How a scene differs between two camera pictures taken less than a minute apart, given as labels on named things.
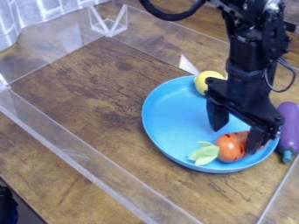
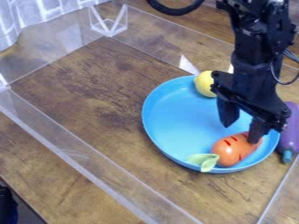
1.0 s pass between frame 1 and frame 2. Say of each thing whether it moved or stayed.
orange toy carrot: moved
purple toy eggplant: stayed
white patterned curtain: stayed
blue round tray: stayed
